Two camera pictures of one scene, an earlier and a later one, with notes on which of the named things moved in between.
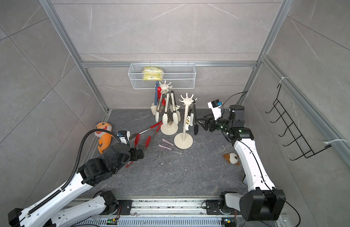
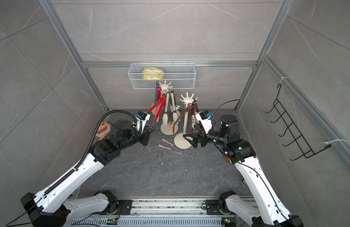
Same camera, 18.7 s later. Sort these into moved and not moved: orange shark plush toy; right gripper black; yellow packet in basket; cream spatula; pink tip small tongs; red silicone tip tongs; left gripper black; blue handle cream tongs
Moved: right gripper black; red silicone tip tongs; left gripper black
Not moved: yellow packet in basket; cream spatula; pink tip small tongs; blue handle cream tongs; orange shark plush toy
